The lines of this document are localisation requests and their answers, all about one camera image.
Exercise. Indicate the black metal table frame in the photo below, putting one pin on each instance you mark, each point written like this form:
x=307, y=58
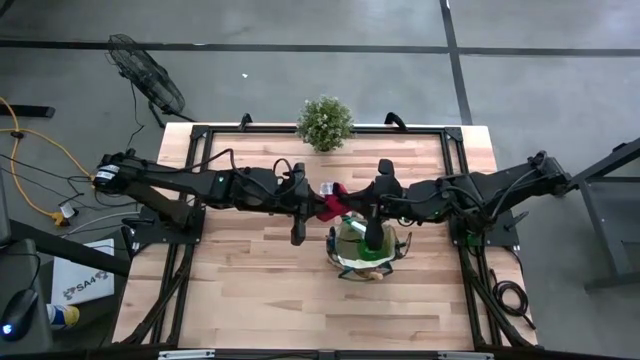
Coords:
x=250, y=129

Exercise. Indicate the grey metal stand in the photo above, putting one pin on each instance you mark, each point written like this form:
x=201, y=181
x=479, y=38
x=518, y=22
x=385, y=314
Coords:
x=615, y=250

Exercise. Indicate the black floor fan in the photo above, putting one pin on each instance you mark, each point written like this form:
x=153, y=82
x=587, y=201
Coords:
x=145, y=75

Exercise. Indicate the dark grey desk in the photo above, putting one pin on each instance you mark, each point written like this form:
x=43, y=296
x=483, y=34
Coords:
x=20, y=270

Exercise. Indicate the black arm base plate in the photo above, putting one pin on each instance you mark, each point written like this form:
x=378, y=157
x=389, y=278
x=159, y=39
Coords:
x=145, y=236
x=500, y=239

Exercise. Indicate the white printed cardboard box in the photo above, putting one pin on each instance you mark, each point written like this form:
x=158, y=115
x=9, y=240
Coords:
x=80, y=280

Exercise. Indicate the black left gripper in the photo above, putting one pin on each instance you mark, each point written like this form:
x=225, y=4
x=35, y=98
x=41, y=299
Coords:
x=297, y=205

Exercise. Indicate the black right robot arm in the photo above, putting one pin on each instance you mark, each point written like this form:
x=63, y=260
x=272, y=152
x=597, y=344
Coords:
x=475, y=190

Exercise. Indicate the black metal beam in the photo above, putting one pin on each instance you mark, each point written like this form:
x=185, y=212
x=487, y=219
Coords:
x=70, y=247

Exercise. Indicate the potted green plant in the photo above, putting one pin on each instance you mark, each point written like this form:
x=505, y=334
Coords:
x=325, y=122

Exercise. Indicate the white power adapter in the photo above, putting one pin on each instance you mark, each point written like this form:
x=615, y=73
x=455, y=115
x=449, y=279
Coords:
x=67, y=211

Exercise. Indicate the black floor bar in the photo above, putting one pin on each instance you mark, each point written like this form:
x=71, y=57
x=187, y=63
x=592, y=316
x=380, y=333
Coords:
x=25, y=111

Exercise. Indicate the silver table bracket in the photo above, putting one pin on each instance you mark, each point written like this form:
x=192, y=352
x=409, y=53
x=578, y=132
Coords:
x=465, y=356
x=185, y=355

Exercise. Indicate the black computer mouse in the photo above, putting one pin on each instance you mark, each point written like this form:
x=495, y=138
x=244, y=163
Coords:
x=20, y=312

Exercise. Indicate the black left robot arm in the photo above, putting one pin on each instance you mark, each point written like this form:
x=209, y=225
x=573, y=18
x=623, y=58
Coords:
x=165, y=177

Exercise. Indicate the green spray bottle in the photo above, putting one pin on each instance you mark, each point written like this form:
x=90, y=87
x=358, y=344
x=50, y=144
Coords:
x=389, y=245

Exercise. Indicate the red gardening glove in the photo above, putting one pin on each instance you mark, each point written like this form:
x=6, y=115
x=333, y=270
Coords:
x=337, y=205

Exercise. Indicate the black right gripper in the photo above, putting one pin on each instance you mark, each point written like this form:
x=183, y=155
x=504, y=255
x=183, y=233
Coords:
x=390, y=200

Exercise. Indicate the yellow and blue bottle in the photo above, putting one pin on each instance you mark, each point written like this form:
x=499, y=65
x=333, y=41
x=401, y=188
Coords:
x=67, y=316

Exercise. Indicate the black table clamp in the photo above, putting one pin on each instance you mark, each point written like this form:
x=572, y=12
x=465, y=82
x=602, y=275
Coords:
x=245, y=120
x=395, y=120

